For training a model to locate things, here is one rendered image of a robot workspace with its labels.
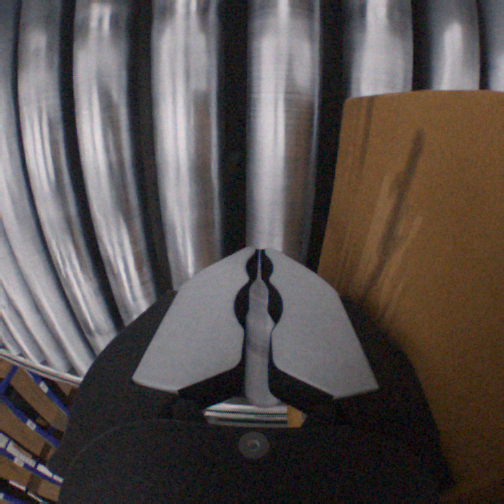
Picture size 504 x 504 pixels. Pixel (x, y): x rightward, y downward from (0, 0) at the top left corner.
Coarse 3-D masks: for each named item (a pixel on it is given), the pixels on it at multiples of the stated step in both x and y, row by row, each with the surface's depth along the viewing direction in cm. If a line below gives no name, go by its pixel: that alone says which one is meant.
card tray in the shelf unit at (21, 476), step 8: (0, 456) 48; (0, 464) 46; (8, 464) 50; (16, 464) 54; (0, 472) 44; (8, 472) 48; (16, 472) 52; (24, 472) 57; (16, 480) 50; (24, 480) 55
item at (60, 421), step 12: (12, 372) 68; (0, 384) 61; (36, 384) 83; (0, 396) 58; (48, 396) 87; (12, 408) 63; (60, 408) 93; (24, 420) 67; (60, 420) 107; (36, 432) 72; (12, 456) 52; (24, 468) 56; (36, 468) 91; (48, 480) 66; (12, 492) 51; (24, 492) 69
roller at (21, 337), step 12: (0, 288) 25; (0, 300) 25; (0, 312) 26; (12, 312) 27; (12, 324) 27; (12, 336) 28; (24, 336) 29; (24, 348) 29; (36, 348) 31; (36, 360) 31
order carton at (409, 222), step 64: (384, 128) 8; (448, 128) 5; (384, 192) 9; (448, 192) 5; (320, 256) 18; (384, 256) 9; (448, 256) 5; (384, 320) 8; (448, 320) 5; (448, 384) 4; (448, 448) 3
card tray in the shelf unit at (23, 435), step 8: (0, 408) 58; (0, 416) 57; (8, 416) 61; (0, 424) 55; (8, 424) 60; (16, 424) 64; (24, 424) 69; (0, 432) 69; (8, 432) 58; (16, 432) 62; (24, 432) 67; (32, 432) 72; (16, 440) 60; (24, 440) 65; (32, 440) 70; (40, 440) 75; (32, 448) 68; (40, 448) 73
